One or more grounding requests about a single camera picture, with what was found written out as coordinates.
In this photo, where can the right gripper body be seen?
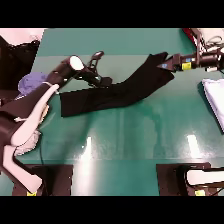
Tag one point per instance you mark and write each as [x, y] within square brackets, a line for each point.
[172, 63]

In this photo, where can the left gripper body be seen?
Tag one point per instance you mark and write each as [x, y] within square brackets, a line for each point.
[101, 81]

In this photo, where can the black garment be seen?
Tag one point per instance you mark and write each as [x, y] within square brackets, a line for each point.
[16, 63]
[133, 90]

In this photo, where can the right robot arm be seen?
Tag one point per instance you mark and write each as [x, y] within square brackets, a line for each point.
[203, 60]

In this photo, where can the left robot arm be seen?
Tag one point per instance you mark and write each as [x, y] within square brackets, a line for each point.
[31, 110]

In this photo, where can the white garment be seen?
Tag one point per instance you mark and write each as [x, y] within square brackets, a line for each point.
[216, 100]
[29, 143]

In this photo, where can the purple garment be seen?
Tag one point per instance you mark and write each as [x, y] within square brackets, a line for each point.
[30, 82]

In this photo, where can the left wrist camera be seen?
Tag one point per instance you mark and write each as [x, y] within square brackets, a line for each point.
[97, 55]

